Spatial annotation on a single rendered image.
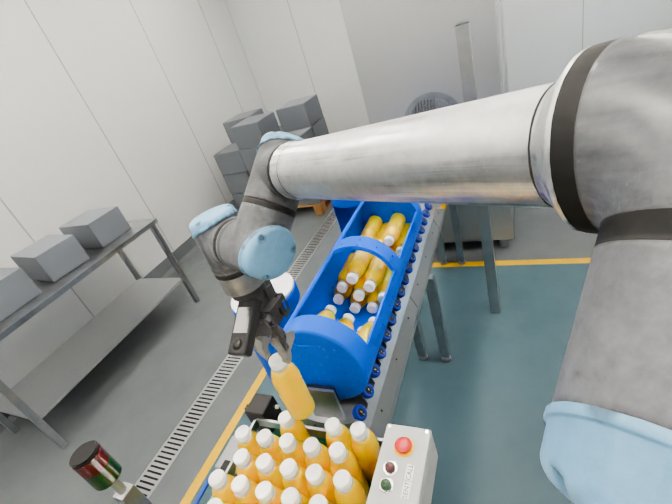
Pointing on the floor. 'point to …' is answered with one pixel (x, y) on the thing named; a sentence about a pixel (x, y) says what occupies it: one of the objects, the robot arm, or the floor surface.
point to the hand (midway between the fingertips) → (277, 360)
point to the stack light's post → (131, 496)
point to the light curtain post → (478, 205)
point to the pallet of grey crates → (238, 175)
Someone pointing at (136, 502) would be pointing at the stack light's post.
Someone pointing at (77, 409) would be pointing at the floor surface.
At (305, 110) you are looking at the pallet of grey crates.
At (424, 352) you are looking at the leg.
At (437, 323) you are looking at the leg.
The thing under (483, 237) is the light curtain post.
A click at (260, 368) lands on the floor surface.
